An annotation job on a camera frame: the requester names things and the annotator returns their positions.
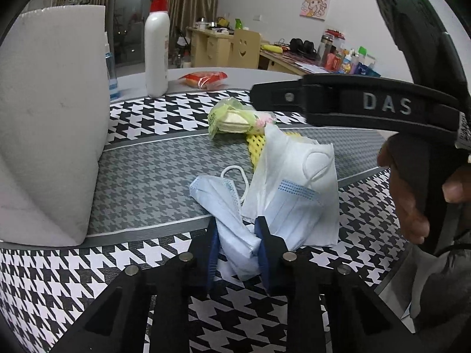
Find blue surgical mask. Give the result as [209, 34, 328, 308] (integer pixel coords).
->
[189, 165, 324, 281]

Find yellow foam fruit net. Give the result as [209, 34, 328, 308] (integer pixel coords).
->
[246, 128, 319, 171]

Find white face mask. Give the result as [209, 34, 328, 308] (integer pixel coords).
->
[242, 124, 339, 251]

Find person's right hand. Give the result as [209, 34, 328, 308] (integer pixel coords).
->
[377, 141, 471, 246]

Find black headphones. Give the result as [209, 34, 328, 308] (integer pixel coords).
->
[289, 38, 317, 60]

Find green packaged mask bag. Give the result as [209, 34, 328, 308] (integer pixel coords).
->
[208, 97, 277, 139]

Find wooden smiley chair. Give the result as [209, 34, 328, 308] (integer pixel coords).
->
[228, 29, 261, 69]

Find cluttered side desk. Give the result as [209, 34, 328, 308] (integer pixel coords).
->
[258, 45, 382, 79]

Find red snack packet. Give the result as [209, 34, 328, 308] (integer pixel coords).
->
[178, 71, 228, 90]

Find houndstooth table cloth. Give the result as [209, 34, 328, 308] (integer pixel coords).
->
[1, 90, 406, 352]

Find wooden desk with drawers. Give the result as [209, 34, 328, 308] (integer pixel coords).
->
[187, 27, 234, 68]

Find white pump lotion bottle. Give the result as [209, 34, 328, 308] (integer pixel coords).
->
[145, 0, 170, 97]

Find clear blue liquid bottle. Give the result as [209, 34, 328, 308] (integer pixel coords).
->
[105, 33, 120, 100]

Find glass balcony door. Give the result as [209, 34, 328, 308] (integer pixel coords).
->
[106, 0, 151, 67]

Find white foam box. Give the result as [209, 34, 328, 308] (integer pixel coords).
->
[1, 5, 110, 247]

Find cartoon girl wall picture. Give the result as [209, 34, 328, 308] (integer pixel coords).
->
[299, 0, 331, 21]

